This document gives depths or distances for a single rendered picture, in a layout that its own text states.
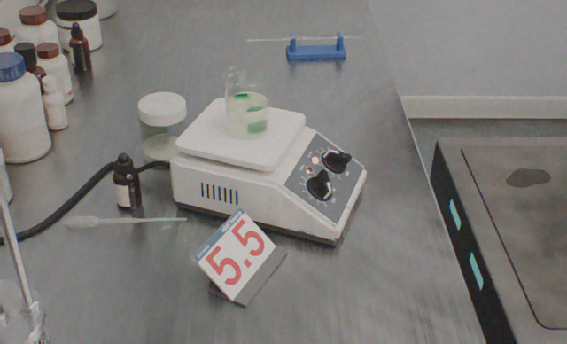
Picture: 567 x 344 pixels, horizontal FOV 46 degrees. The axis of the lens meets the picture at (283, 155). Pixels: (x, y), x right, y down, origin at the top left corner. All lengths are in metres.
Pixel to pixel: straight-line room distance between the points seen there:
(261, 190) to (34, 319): 0.34
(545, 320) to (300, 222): 0.65
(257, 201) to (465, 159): 0.97
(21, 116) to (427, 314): 0.53
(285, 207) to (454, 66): 1.78
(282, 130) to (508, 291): 0.68
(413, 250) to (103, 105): 0.51
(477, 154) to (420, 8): 0.80
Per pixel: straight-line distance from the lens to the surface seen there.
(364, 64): 1.14
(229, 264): 0.69
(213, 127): 0.78
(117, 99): 1.04
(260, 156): 0.73
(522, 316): 1.28
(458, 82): 2.49
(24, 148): 0.91
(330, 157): 0.78
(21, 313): 0.46
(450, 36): 2.41
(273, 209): 0.74
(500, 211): 1.50
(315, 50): 1.16
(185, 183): 0.77
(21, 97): 0.88
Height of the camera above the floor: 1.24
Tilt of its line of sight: 34 degrees down
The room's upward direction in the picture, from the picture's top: 1 degrees clockwise
